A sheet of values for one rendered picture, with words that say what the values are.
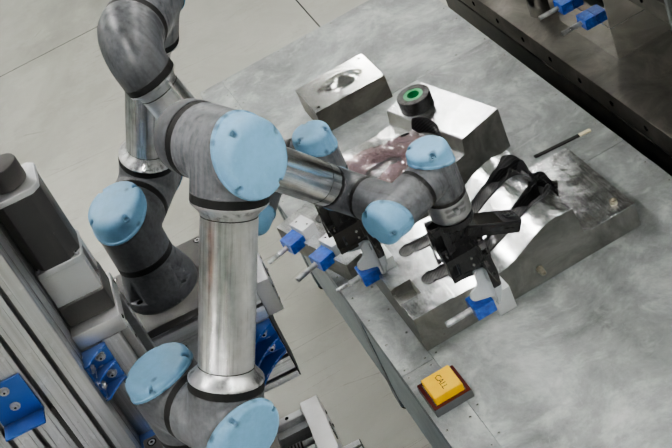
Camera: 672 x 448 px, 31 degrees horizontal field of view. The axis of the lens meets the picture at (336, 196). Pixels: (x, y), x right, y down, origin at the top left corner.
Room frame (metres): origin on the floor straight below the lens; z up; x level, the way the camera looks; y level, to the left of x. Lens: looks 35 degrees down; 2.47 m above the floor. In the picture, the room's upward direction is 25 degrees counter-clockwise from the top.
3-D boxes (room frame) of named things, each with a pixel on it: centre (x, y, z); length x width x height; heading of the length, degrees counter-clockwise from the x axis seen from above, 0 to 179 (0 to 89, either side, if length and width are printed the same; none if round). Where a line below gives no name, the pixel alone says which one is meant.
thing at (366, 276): (1.94, 0.01, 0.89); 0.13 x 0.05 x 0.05; 98
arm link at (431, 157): (1.67, -0.17, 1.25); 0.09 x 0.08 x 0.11; 122
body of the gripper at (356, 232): (1.95, 0.00, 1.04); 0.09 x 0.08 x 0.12; 98
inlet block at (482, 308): (1.67, -0.15, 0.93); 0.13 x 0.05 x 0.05; 98
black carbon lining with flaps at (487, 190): (1.93, -0.25, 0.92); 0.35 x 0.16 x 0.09; 98
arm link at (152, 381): (1.49, 0.37, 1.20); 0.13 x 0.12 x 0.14; 32
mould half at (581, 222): (1.92, -0.26, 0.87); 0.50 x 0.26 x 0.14; 98
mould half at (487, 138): (2.26, -0.13, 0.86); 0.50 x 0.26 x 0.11; 115
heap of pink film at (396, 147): (2.26, -0.13, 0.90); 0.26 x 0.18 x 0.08; 115
